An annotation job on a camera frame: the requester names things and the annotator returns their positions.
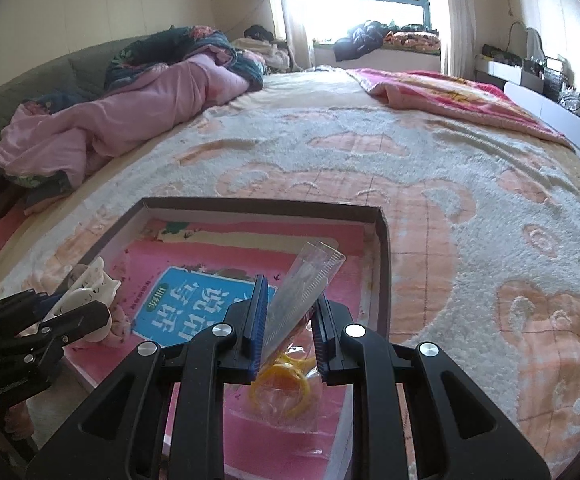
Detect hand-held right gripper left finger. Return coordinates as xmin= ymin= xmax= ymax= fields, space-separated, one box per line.
xmin=26 ymin=274 xmax=278 ymax=480

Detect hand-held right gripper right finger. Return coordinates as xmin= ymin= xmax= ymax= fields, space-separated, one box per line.
xmin=312 ymin=294 xmax=551 ymax=480

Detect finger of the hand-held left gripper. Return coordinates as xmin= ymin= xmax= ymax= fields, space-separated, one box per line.
xmin=0 ymin=301 xmax=111 ymax=362
xmin=0 ymin=289 xmax=73 ymax=347

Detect white cat hair clip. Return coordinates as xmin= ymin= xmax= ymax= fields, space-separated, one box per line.
xmin=44 ymin=256 xmax=122 ymax=343

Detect clear bag yellow hair ties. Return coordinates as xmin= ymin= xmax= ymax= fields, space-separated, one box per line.
xmin=230 ymin=240 xmax=348 ymax=461

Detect brown cardboard box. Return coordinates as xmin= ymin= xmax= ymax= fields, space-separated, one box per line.
xmin=62 ymin=197 xmax=393 ymax=480

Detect pink book blue label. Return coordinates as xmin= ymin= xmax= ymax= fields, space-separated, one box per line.
xmin=64 ymin=237 xmax=357 ymax=480

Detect cream orange patterned blanket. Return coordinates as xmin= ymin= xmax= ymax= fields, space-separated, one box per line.
xmin=0 ymin=67 xmax=580 ymax=480

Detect pink floral quilt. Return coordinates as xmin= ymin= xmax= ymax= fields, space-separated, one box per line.
xmin=0 ymin=25 xmax=265 ymax=193

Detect grey padded headboard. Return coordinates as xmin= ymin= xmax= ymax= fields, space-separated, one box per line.
xmin=0 ymin=35 xmax=171 ymax=181

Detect pile of clothes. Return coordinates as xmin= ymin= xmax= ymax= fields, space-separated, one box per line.
xmin=230 ymin=24 xmax=291 ymax=74

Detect red pink blanket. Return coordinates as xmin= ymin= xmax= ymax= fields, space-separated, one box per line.
xmin=345 ymin=66 xmax=571 ymax=148

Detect dark puffer jacket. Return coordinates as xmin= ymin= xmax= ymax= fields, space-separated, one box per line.
xmin=332 ymin=20 xmax=389 ymax=62

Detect white curtain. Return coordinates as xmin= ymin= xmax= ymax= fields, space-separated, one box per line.
xmin=435 ymin=0 xmax=482 ymax=81
xmin=265 ymin=0 xmax=317 ymax=70

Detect orange patterned cloth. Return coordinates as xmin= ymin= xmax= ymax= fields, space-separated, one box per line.
xmin=385 ymin=30 xmax=443 ymax=54

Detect white bed footboard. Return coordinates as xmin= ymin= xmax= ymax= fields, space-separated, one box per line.
xmin=502 ymin=81 xmax=580 ymax=157

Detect white desk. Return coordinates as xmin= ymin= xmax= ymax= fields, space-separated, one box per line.
xmin=475 ymin=54 xmax=527 ymax=86

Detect black wire rack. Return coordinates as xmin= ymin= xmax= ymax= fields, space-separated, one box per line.
xmin=542 ymin=57 xmax=569 ymax=102

